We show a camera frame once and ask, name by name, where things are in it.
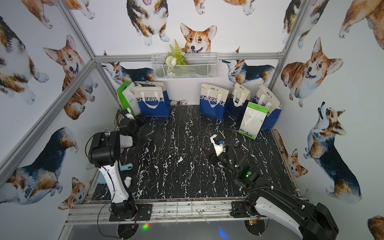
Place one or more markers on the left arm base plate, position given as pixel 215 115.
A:
pixel 144 212

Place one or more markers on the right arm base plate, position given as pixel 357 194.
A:
pixel 243 209

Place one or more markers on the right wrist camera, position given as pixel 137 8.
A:
pixel 218 143

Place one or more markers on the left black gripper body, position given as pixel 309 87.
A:
pixel 132 122

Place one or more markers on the blue white bag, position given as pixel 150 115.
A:
pixel 153 99

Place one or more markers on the light blue cutting board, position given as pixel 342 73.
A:
pixel 124 173

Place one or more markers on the white wire basket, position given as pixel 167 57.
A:
pixel 189 66

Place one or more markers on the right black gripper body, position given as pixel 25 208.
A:
pixel 218 157

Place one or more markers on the green white bag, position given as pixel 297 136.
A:
pixel 253 119
pixel 127 98

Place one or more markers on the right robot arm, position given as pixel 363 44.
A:
pixel 308 221

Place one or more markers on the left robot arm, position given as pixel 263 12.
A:
pixel 105 153

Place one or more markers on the aluminium front rail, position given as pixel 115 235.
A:
pixel 163 212

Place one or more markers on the fern and white flower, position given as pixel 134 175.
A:
pixel 176 61

